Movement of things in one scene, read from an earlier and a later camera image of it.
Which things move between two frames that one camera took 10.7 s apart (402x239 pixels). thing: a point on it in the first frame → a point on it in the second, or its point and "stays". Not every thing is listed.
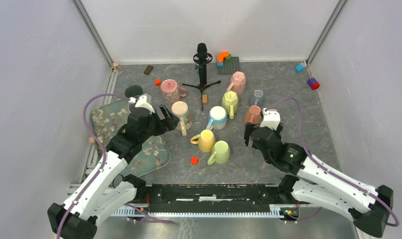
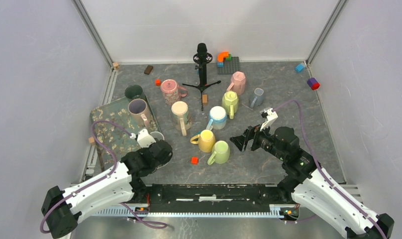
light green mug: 221,153 stays
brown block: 148,69 stays
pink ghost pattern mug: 171,91 stays
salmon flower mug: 252,114 → 158,135
